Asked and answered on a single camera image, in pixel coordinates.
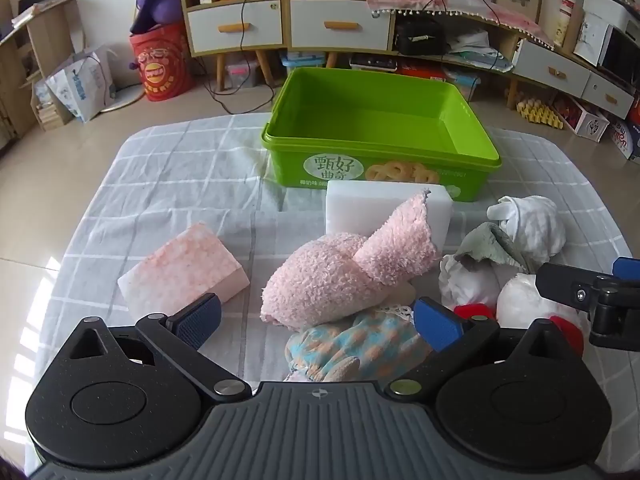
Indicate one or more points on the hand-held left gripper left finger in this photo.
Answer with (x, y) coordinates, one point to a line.
(197, 320)

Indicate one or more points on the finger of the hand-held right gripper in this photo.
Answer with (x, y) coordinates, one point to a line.
(627, 266)
(560, 282)

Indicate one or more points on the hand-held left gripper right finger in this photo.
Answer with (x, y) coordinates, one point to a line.
(437, 327)

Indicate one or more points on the red white santa hat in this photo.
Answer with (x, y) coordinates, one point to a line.
(522, 300)

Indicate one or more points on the pink sponge block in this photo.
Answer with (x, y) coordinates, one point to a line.
(185, 265)

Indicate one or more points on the white knotted cloth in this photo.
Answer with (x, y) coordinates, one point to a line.
(535, 225)

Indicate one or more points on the pastel checkered fluffy sock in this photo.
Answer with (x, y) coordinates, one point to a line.
(360, 347)

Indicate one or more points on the grey-green cloth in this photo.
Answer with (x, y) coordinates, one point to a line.
(487, 247)

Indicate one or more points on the pink fluffy sock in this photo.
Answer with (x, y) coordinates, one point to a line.
(320, 280)

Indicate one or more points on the white sponge block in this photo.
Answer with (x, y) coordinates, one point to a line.
(350, 210)

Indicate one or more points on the green plastic box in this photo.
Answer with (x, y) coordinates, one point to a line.
(380, 120)

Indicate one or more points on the grey checked blanket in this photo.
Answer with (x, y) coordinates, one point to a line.
(165, 180)

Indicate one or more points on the white red cardboard box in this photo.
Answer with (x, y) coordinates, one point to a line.
(587, 122)

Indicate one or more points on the yellow egg tray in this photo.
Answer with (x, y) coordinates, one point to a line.
(537, 112)

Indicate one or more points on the white round stand base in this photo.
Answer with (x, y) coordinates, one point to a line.
(127, 97)

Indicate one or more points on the curved wooden side cabinet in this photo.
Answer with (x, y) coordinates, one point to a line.
(505, 40)

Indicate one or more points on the clear plastic storage box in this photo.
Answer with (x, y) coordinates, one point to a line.
(242, 75)

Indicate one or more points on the white appliance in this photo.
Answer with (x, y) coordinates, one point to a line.
(617, 15)

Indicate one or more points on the white red bottle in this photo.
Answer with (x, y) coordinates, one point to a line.
(564, 20)

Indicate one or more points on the red printed bag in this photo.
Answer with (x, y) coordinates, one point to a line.
(160, 65)

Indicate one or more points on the white paper bag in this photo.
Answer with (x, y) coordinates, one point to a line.
(82, 85)

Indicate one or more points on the blue-lid storage box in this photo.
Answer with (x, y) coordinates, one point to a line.
(302, 64)

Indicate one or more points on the black bag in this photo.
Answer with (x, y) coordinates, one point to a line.
(420, 35)

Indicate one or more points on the purple plush toy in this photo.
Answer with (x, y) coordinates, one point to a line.
(160, 0)

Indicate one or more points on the wooden desk shelf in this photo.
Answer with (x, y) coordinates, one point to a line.
(47, 30)

